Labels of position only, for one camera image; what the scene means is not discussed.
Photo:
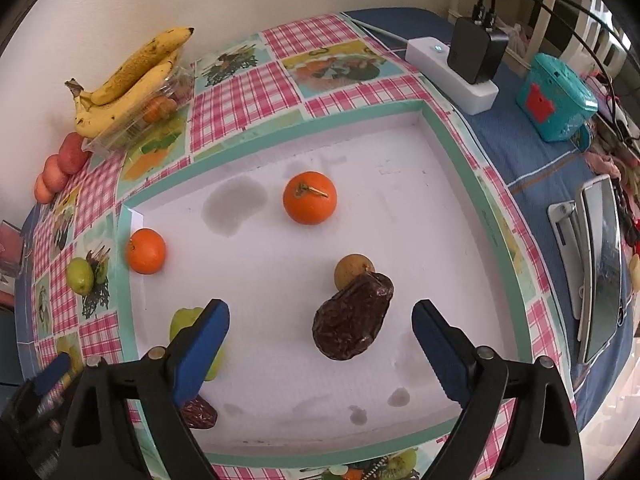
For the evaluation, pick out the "teal plastic box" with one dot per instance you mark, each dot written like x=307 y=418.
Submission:
x=555 y=97

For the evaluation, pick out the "round brown fruit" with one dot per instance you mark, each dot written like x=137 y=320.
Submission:
x=351 y=269

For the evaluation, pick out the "dark brown date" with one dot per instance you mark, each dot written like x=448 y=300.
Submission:
x=201 y=413
x=350 y=325

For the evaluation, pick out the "pink checkered fruit-print tablecloth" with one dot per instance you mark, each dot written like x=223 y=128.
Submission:
x=240 y=95

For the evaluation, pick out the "green apple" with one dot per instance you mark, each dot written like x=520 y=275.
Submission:
x=182 y=322
x=81 y=276

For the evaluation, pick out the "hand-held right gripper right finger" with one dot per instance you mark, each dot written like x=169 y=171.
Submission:
x=442 y=355

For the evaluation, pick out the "white tray with teal rim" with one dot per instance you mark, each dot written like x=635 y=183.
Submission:
x=280 y=310

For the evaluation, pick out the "orange with stem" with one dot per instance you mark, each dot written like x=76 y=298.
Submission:
x=310 y=204

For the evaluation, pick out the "small tangerine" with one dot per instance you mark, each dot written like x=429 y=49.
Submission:
x=157 y=109

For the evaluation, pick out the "clear plastic fruit container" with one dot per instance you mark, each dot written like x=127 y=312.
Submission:
x=150 y=122

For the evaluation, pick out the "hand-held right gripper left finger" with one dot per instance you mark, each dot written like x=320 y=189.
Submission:
x=202 y=350

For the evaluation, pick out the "spotted yellow banana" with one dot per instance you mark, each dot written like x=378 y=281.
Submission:
x=125 y=102
x=140 y=67

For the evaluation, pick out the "silver tablet stand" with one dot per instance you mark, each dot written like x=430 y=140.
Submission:
x=562 y=240

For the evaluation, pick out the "red apple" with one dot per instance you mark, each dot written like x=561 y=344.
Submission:
x=72 y=155
x=53 y=173
x=42 y=190

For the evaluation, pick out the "white power strip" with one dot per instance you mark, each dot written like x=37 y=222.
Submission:
x=450 y=74

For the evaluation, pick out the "tablet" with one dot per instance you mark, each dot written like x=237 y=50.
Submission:
x=600 y=270

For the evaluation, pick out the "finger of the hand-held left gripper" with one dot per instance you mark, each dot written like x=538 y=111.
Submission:
x=50 y=377

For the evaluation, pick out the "white chair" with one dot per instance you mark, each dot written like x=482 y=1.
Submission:
x=611 y=49

